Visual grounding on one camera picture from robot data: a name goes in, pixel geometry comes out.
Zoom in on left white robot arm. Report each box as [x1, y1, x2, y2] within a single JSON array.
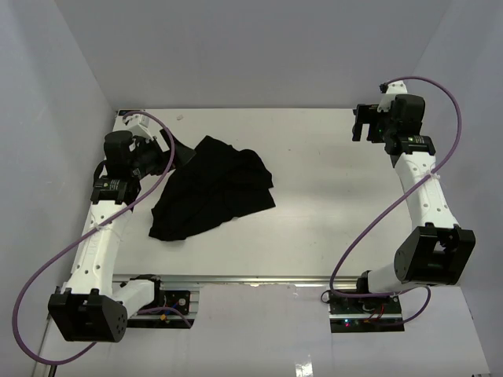
[[48, 130, 196, 342]]

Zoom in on black t-shirt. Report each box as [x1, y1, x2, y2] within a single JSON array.
[[149, 136, 276, 241]]

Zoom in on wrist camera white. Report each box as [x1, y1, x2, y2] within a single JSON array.
[[123, 114, 155, 141], [377, 80, 408, 112]]

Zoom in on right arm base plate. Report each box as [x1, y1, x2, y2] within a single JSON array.
[[321, 291, 405, 334]]

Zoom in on aluminium front rail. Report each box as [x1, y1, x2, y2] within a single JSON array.
[[112, 273, 365, 287]]

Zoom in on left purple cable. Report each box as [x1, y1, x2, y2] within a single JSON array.
[[12, 111, 177, 364]]

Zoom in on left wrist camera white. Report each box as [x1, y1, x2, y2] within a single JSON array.
[[123, 114, 155, 141]]

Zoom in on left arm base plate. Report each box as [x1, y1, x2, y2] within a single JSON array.
[[127, 290, 200, 329]]

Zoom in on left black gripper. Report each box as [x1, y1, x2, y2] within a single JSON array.
[[130, 128, 195, 180]]

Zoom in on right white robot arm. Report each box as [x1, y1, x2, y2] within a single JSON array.
[[353, 94, 475, 313]]

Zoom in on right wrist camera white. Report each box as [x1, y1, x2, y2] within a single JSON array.
[[377, 80, 408, 112]]

